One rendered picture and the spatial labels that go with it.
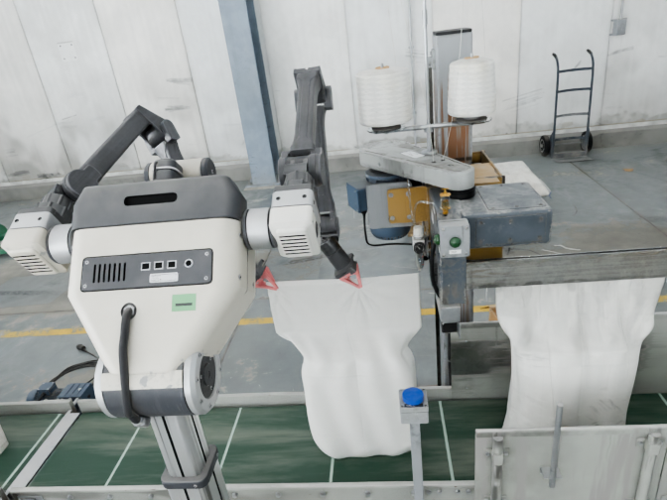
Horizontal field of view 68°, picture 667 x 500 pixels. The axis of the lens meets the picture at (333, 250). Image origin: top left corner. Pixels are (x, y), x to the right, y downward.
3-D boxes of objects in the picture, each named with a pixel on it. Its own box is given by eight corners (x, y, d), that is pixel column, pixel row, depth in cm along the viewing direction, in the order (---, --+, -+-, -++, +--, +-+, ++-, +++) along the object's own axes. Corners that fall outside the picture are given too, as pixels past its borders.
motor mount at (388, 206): (369, 230, 173) (365, 187, 166) (369, 223, 179) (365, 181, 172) (452, 224, 169) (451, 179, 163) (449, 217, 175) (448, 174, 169)
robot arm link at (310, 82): (288, 59, 139) (324, 54, 138) (298, 98, 150) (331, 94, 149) (276, 174, 114) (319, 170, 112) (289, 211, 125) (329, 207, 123)
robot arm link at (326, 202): (293, 87, 143) (329, 83, 142) (296, 91, 149) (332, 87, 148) (307, 234, 148) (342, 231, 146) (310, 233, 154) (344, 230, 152)
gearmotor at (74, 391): (25, 425, 233) (13, 400, 227) (44, 402, 246) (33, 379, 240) (84, 423, 229) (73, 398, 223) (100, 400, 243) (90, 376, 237)
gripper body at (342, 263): (355, 256, 160) (342, 239, 157) (354, 271, 151) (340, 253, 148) (338, 266, 162) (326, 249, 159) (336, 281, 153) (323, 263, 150)
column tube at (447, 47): (446, 440, 229) (436, 36, 155) (443, 421, 240) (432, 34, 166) (470, 439, 227) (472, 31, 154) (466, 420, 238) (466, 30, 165)
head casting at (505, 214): (440, 306, 140) (437, 208, 128) (431, 266, 162) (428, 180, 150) (549, 300, 137) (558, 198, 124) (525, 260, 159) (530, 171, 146)
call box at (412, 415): (400, 425, 140) (399, 408, 137) (399, 404, 147) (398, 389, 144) (429, 424, 139) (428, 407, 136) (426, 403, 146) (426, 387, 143)
